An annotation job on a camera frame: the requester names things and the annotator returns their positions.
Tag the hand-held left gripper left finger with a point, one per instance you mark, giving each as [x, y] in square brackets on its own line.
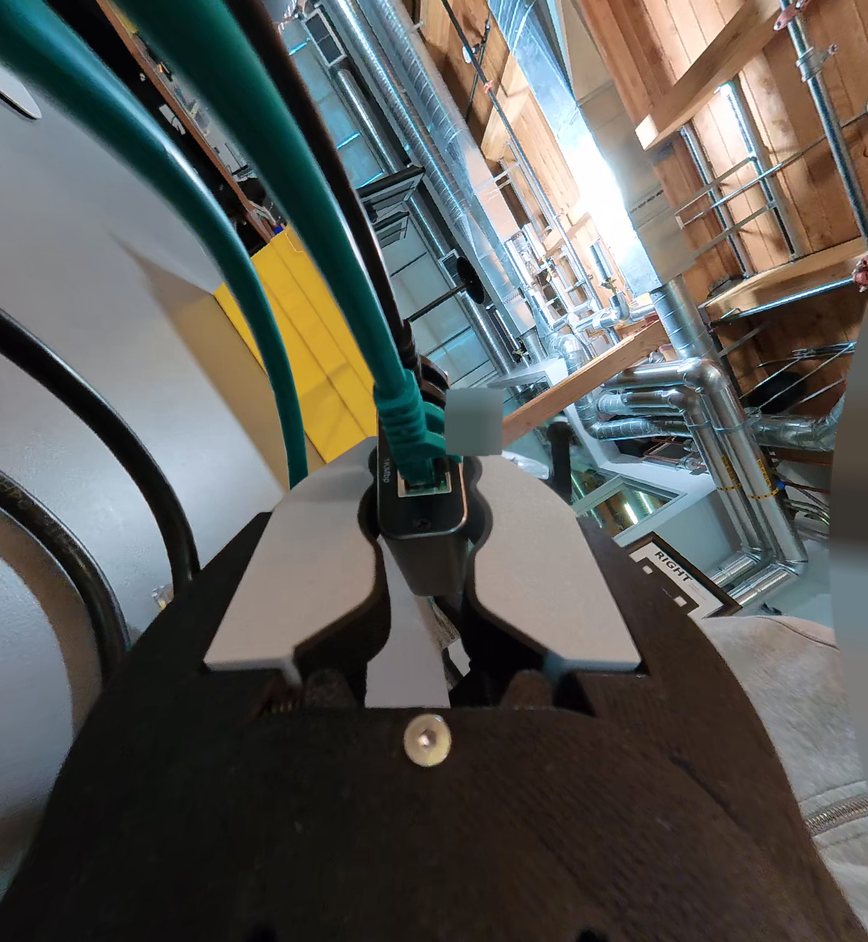
[308, 559]

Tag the person's grey hoodie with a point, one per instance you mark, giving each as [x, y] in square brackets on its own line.
[765, 699]

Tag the silver spiral ventilation duct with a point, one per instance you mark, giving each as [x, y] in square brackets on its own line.
[434, 132]

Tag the framed black-white marker sign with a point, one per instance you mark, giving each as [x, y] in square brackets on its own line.
[680, 581]

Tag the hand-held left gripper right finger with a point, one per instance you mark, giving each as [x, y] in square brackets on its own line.
[551, 567]

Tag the black disc on rod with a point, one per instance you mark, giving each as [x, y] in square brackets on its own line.
[472, 279]

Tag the silver pipe cluster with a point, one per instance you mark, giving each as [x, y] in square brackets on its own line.
[706, 412]

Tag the yellow plastic bin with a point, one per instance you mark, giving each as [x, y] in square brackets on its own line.
[338, 383]

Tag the black ethernet adapter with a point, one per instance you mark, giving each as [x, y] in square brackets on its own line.
[426, 559]

